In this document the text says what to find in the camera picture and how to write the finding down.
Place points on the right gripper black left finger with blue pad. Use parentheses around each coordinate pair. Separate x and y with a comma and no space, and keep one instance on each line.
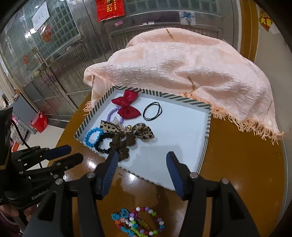
(54,215)

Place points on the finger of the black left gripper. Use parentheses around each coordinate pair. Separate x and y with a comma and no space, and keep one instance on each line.
(27,158)
(56,170)

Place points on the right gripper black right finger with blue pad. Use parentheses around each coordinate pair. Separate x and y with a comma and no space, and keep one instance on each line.
(229,215)

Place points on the leopard print bow scrunchie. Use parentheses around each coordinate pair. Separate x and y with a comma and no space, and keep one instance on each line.
(122,137)

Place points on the striped white jewelry tray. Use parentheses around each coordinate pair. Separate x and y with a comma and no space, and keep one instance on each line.
(179,124)

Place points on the person's left hand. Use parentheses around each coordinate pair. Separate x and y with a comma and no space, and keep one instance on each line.
(10,210)

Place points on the red bag on floor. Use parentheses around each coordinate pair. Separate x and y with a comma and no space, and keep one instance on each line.
(39,122)

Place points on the black scrunchie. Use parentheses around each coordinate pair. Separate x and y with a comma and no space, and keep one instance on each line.
(101,142)

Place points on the red satin bow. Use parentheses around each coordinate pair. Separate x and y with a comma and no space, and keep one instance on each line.
(126,111)

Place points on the round red window decoration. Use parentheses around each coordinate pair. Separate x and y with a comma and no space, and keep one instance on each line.
(45,33)

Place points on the pink textured fringed cloth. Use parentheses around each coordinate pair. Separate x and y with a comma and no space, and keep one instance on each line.
(188,64)

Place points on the white paper note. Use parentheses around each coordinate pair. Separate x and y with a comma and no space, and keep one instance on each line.
(41,16)

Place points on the red banner on door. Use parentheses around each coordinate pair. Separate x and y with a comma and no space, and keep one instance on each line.
(108,9)

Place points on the blue flower picture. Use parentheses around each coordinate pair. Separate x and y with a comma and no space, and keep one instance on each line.
(187,17)

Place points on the red yellow wall decoration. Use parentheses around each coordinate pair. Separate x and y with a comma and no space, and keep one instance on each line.
(265,20)

